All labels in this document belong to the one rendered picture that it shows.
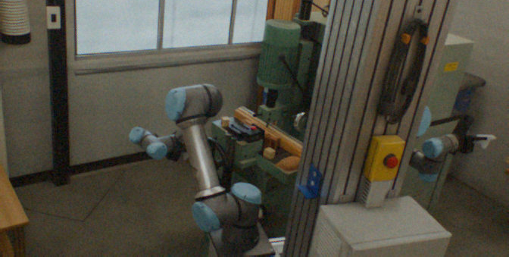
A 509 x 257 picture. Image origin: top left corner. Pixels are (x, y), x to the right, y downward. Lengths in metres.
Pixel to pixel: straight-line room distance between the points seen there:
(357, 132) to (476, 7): 3.08
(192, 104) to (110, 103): 1.92
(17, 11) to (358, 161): 2.20
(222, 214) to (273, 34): 0.94
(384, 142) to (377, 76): 0.20
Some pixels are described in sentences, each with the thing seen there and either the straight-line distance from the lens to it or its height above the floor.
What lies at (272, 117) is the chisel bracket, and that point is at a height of 1.03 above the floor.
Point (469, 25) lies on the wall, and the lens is 4.49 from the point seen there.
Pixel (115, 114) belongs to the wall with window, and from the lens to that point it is 3.77.
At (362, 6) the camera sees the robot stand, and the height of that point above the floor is 1.82.
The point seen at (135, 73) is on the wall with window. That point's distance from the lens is 3.70.
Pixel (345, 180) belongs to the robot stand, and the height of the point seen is 1.31.
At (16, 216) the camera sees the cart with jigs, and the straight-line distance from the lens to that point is 2.66.
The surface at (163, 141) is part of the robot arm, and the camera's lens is 2.20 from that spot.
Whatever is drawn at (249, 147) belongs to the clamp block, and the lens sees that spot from 2.43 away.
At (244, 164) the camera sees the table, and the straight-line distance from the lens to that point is 2.43.
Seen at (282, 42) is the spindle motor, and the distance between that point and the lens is 2.37.
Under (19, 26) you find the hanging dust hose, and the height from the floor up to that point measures 1.18.
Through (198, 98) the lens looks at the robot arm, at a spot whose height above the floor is 1.35.
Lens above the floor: 2.09
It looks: 25 degrees down
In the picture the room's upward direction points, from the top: 8 degrees clockwise
